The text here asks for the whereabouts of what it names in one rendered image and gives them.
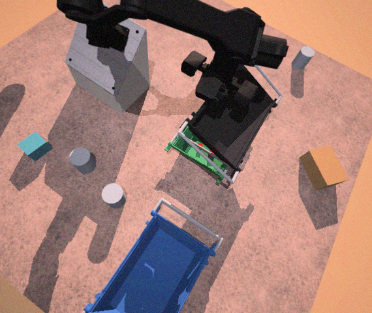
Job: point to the teal block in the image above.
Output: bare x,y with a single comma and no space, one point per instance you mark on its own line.
34,146

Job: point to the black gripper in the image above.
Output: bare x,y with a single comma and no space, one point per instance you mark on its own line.
244,93

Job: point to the grey cylinder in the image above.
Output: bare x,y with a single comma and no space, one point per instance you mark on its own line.
82,159
114,195
303,57

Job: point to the tan rectangular block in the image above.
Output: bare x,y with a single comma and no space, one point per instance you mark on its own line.
323,167

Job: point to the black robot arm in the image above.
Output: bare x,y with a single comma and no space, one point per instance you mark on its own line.
236,36

